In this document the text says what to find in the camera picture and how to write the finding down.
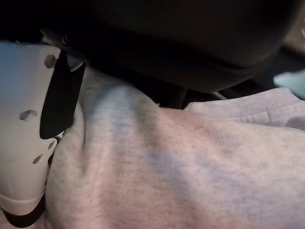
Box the robot right hand white back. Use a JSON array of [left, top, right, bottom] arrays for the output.
[[0, 0, 296, 229]]

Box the white garment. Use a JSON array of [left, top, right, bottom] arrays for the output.
[[0, 66, 305, 229]]

